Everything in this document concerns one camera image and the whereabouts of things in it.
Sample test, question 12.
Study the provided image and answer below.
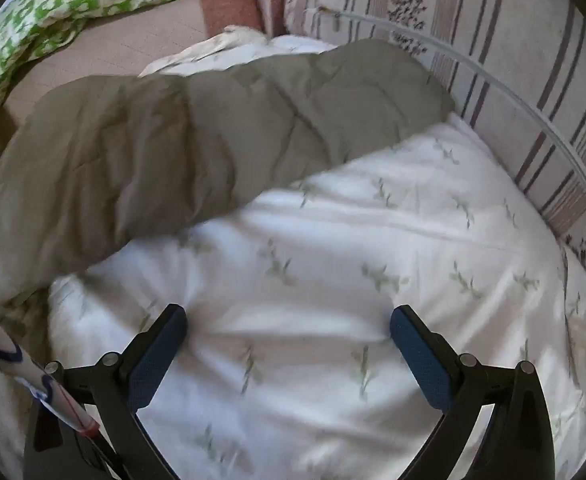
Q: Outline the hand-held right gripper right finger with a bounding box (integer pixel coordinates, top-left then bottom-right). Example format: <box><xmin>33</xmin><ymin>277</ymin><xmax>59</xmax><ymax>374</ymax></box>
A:
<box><xmin>389</xmin><ymin>304</ymin><xmax>556</xmax><ymax>480</ymax></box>

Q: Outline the white printed stick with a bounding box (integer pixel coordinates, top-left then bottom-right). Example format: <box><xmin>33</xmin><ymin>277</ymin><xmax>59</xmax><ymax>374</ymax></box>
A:
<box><xmin>0</xmin><ymin>295</ymin><xmax>101</xmax><ymax>436</ymax></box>

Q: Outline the olive quilted jacket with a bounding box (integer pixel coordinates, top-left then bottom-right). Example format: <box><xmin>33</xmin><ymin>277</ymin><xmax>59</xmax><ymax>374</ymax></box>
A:
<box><xmin>0</xmin><ymin>37</ymin><xmax>456</xmax><ymax>301</ymax></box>

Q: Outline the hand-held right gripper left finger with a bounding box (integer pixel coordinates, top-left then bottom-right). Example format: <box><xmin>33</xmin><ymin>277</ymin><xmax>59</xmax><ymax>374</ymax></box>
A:
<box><xmin>23</xmin><ymin>303</ymin><xmax>188</xmax><ymax>480</ymax></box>

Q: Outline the pink sofa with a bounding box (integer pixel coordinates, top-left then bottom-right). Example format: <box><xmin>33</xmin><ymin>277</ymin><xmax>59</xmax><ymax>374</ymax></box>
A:
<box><xmin>3</xmin><ymin>0</ymin><xmax>298</xmax><ymax>121</ymax></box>

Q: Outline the striped floral cushion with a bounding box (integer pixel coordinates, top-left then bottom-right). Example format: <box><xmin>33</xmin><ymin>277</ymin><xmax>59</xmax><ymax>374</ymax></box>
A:
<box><xmin>283</xmin><ymin>0</ymin><xmax>586</xmax><ymax>281</ymax></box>

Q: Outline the white leaf-print bedsheet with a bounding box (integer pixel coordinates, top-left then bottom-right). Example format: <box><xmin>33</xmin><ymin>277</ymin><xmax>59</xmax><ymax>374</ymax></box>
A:
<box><xmin>0</xmin><ymin>25</ymin><xmax>586</xmax><ymax>480</ymax></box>

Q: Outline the green checkered pillow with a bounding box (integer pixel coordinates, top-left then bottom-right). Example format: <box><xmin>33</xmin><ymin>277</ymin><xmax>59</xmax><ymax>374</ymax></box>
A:
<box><xmin>0</xmin><ymin>0</ymin><xmax>244</xmax><ymax>121</ymax></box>

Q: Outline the clear plastic tube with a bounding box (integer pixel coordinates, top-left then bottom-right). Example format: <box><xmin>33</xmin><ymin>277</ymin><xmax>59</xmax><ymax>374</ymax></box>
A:
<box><xmin>320</xmin><ymin>6</ymin><xmax>586</xmax><ymax>241</ymax></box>

